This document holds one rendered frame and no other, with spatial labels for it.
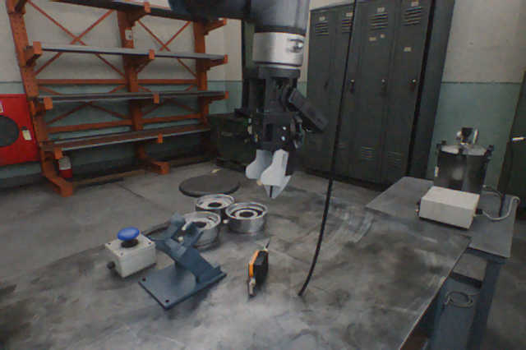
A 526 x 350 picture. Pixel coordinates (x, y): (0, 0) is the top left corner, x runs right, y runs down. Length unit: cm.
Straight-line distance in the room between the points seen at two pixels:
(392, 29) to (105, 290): 317
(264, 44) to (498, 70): 330
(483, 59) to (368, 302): 327
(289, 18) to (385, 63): 296
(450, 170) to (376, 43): 223
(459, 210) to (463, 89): 257
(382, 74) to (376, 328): 301
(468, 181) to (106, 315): 126
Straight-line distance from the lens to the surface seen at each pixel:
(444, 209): 122
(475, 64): 370
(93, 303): 63
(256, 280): 60
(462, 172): 141
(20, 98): 414
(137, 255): 67
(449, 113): 373
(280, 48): 46
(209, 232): 72
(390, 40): 340
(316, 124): 54
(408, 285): 66
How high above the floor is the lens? 116
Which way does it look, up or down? 17 degrees down
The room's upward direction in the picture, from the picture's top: straight up
